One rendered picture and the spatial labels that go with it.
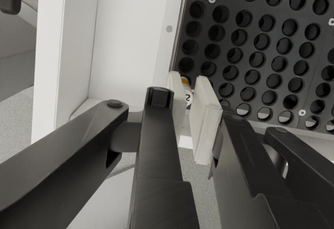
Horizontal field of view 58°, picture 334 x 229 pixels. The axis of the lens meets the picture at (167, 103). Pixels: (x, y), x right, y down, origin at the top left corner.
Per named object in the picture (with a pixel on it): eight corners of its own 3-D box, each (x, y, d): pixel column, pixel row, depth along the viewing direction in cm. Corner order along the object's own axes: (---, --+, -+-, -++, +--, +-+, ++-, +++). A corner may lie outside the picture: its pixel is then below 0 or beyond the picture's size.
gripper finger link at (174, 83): (175, 161, 14) (160, 158, 14) (171, 113, 21) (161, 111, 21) (187, 102, 14) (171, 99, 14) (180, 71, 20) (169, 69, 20)
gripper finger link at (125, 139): (163, 162, 13) (92, 151, 12) (163, 119, 17) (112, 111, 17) (170, 129, 12) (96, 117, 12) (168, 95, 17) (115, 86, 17)
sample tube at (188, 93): (188, 91, 25) (191, 108, 20) (173, 88, 25) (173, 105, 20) (191, 76, 24) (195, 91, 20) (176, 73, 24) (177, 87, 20)
